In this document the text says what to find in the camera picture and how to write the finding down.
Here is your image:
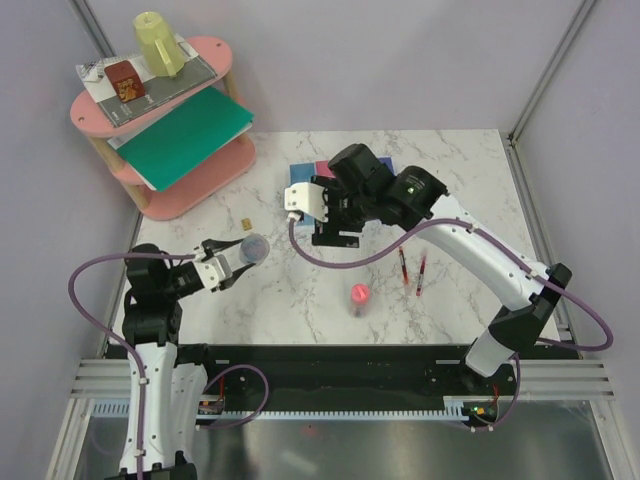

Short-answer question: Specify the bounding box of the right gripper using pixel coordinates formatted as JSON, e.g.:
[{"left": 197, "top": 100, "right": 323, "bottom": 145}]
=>
[{"left": 311, "top": 174, "right": 375, "bottom": 249}]

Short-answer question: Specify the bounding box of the clear paper clip jar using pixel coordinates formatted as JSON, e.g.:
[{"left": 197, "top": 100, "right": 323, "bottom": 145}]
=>
[{"left": 240, "top": 233, "right": 270, "bottom": 265}]

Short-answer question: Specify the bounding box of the pink lid clear jar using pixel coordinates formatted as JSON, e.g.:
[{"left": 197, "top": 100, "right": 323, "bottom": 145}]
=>
[{"left": 350, "top": 283, "right": 371, "bottom": 317}]

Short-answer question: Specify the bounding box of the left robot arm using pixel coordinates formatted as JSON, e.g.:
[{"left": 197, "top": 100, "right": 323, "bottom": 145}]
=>
[{"left": 116, "top": 234, "right": 270, "bottom": 479}]

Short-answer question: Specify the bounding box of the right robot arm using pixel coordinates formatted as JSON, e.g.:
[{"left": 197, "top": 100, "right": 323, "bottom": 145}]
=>
[{"left": 304, "top": 144, "right": 572, "bottom": 394}]

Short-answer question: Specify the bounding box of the orange marker pen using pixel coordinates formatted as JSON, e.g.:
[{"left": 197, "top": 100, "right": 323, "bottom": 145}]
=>
[{"left": 398, "top": 246, "right": 410, "bottom": 287}]

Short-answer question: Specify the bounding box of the pink drawer box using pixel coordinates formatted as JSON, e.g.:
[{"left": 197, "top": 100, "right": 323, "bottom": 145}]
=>
[{"left": 315, "top": 160, "right": 334, "bottom": 178}]

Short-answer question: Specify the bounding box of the light blue end drawer box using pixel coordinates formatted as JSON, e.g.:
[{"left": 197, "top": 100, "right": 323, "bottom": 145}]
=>
[{"left": 289, "top": 162, "right": 316, "bottom": 230}]

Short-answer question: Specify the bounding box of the pink three tier shelf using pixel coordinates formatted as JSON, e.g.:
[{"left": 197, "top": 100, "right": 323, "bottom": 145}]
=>
[{"left": 70, "top": 36, "right": 256, "bottom": 220}]

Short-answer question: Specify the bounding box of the pink marker pen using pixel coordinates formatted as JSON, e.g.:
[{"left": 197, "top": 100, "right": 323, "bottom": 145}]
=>
[{"left": 415, "top": 249, "right": 428, "bottom": 297}]

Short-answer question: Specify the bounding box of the purple drawer box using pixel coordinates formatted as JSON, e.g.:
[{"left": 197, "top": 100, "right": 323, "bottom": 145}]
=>
[{"left": 378, "top": 157, "right": 395, "bottom": 174}]

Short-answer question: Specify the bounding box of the green folder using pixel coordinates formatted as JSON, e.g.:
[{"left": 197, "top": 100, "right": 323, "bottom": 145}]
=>
[{"left": 109, "top": 87, "right": 254, "bottom": 191}]

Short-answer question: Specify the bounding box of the grey white notebook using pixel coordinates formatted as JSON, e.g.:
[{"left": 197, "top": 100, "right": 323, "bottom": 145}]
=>
[{"left": 76, "top": 34, "right": 217, "bottom": 127}]

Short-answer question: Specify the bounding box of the red brown box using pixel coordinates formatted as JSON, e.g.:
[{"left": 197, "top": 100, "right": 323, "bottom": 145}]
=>
[{"left": 104, "top": 60, "right": 146, "bottom": 103}]

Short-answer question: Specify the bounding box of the yellow plastic pitcher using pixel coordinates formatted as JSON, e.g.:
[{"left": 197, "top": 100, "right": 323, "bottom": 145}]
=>
[{"left": 133, "top": 12, "right": 185, "bottom": 78}]

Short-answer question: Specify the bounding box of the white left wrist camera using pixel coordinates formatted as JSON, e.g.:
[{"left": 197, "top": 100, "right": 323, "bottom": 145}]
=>
[{"left": 192, "top": 252, "right": 234, "bottom": 294}]

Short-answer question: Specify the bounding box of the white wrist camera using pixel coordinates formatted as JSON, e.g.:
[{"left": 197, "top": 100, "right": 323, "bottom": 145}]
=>
[
  {"left": 192, "top": 252, "right": 234, "bottom": 294},
  {"left": 284, "top": 182, "right": 328, "bottom": 223}
]

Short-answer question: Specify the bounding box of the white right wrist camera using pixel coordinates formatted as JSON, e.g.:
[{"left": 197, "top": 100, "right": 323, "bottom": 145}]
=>
[{"left": 284, "top": 182, "right": 328, "bottom": 223}]

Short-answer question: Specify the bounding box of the black table edge rail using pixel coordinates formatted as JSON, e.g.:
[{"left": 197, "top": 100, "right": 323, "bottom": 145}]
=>
[{"left": 179, "top": 344, "right": 516, "bottom": 415}]

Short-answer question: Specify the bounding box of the white cable duct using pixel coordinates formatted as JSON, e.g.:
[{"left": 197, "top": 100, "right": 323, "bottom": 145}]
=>
[{"left": 91, "top": 399, "right": 499, "bottom": 421}]

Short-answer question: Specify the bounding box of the aluminium frame rail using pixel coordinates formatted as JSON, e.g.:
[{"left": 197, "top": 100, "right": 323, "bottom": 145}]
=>
[{"left": 44, "top": 357, "right": 619, "bottom": 480}]

